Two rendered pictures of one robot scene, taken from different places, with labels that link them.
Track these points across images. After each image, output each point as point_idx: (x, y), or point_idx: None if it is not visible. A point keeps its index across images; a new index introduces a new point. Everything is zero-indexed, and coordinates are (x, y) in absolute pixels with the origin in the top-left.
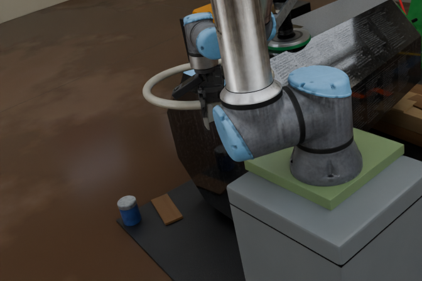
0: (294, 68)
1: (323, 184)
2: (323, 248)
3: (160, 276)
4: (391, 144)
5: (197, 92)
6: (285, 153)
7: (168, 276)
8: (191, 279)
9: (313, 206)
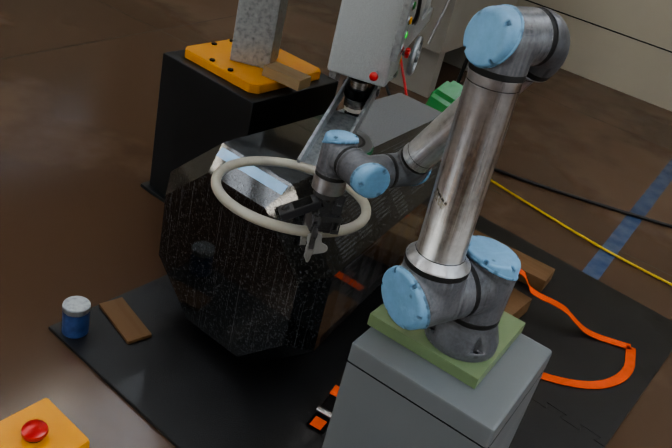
0: None
1: (467, 359)
2: (471, 429)
3: (131, 416)
4: (514, 321)
5: (239, 188)
6: None
7: (143, 418)
8: (177, 424)
9: (455, 381)
